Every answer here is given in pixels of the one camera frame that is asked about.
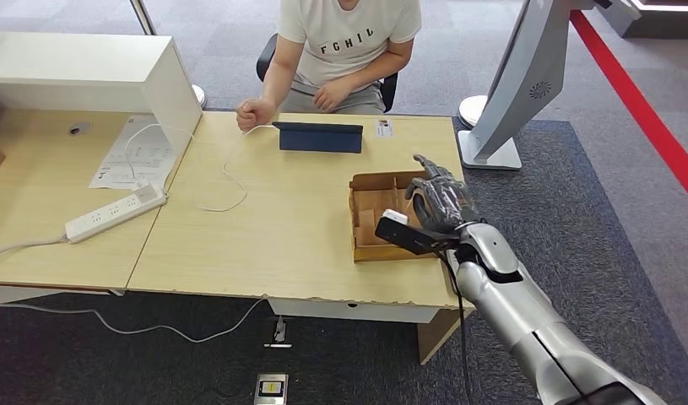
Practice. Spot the person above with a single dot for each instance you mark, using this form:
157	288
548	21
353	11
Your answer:
349	44

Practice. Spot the white desk shelf unit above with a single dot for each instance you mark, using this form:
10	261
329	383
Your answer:
69	64

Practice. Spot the white under-desk drawer panel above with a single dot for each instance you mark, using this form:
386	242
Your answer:
349	312

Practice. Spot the slanted metal pole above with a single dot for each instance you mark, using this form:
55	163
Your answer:
143	18

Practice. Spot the printed paper sheet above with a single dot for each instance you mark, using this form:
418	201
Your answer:
149	161

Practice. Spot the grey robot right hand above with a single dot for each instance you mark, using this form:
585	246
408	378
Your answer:
447	204

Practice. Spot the wooden compartment box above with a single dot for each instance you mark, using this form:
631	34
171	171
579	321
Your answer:
377	254

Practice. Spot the grey kiosk stand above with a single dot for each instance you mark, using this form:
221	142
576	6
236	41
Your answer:
531	61

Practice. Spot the white charger plug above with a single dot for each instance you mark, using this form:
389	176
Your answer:
148	192

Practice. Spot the dark blue tablet case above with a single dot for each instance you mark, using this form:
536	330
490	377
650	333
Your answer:
321	141

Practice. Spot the grey plinth with light strip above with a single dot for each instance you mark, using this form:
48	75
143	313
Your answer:
657	22

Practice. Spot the grey floor plug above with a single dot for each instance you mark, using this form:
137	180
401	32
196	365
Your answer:
278	334

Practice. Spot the white power strip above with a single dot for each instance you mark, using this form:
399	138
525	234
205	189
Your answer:
111	214

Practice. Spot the black office chair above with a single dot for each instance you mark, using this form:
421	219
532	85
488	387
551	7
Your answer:
389	92

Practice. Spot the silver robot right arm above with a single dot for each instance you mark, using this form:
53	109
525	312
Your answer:
517	313

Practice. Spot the person's ID card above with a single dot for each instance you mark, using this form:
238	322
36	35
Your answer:
384	128

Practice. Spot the person's right hand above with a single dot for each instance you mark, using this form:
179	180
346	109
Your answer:
254	114

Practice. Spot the wooden desk leg panel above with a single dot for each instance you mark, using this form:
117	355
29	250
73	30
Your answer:
433	335

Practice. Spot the person's left hand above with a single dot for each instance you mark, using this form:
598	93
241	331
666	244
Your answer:
332	95

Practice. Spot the white round stand base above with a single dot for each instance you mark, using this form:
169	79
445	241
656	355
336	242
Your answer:
200	96
471	109

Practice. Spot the red floor tape stripe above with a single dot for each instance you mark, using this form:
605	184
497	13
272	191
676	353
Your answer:
631	100

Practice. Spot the person's left forearm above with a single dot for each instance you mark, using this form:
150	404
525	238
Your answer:
380	70

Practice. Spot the metal floor socket box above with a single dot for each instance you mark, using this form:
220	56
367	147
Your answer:
271	388

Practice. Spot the person's right forearm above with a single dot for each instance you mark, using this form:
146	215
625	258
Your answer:
279	78

